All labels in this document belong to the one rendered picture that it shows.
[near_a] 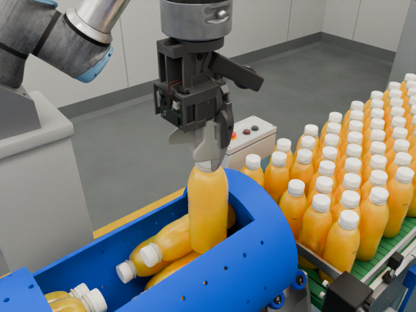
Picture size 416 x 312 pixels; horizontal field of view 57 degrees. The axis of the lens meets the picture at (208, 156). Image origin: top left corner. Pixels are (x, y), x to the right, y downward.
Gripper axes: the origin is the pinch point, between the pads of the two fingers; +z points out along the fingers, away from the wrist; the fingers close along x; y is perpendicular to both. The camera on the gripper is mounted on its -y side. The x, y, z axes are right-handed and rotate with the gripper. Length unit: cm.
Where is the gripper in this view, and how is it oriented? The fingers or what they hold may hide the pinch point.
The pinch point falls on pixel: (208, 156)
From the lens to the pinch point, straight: 61.6
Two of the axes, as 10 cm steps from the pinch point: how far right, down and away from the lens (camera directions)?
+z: -0.1, 8.3, 5.6
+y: -7.6, 3.6, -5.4
